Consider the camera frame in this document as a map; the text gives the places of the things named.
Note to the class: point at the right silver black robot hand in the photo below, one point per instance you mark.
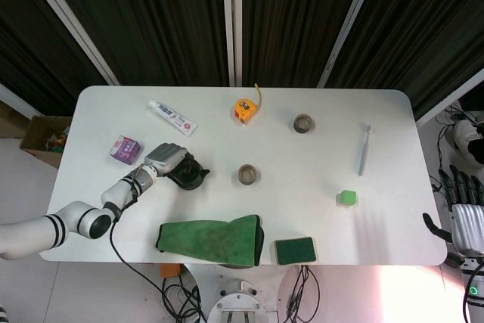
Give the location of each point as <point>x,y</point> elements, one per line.
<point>469,226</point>

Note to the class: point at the small purple white box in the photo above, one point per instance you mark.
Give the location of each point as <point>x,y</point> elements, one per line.
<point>126,149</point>

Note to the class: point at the grey toothbrush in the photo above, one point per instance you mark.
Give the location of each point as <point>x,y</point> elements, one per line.
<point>364,153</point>

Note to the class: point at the dark curtain panel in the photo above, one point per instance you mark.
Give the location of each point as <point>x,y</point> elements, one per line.
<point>151,20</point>
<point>423,24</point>
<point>34,47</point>
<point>291,20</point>

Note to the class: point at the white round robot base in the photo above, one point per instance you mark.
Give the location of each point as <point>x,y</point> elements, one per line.
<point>236,304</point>

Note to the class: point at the white black device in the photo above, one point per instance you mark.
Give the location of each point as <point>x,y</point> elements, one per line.
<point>463,135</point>

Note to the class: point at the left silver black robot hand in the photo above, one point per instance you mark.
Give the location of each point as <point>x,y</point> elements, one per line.
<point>164,156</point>

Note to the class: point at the dark ceramic cup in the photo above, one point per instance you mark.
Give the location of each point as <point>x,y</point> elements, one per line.
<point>304,124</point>
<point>249,175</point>

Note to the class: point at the green yellow sponge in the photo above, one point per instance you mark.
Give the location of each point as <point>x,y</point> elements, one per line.
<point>295,250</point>

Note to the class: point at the green cube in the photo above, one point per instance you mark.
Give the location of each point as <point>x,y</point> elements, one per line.
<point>346,198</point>

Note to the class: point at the white toothpaste tube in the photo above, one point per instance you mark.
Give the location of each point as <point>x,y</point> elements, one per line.
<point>172,115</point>

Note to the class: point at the orange block under table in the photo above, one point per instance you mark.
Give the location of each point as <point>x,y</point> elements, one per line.
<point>170,271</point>

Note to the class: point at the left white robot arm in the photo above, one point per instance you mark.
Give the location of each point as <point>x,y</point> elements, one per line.
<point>75,221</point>

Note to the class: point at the green microfibre cloth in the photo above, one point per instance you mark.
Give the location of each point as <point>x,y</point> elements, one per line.
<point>211,240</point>

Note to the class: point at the cardboard box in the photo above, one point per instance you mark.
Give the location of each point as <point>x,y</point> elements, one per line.
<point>38,137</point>

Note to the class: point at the white partition frame post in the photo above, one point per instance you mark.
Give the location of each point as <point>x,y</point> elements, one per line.
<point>450,100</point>
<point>349,24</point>
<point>231,24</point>
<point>72,24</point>

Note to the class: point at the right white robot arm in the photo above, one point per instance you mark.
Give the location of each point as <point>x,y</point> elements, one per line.
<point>474,285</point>

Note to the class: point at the yellow tape measure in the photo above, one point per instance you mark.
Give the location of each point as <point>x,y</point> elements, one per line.
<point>245,110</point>

